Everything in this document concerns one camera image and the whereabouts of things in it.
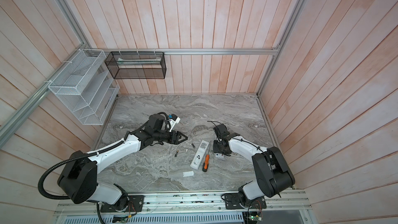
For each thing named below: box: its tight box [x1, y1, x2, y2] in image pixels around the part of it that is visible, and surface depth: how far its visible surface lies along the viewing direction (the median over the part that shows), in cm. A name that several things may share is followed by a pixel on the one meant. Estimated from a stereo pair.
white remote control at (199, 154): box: [190, 139, 210, 171], surface depth 90 cm
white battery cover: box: [182, 170, 195, 178], surface depth 85 cm
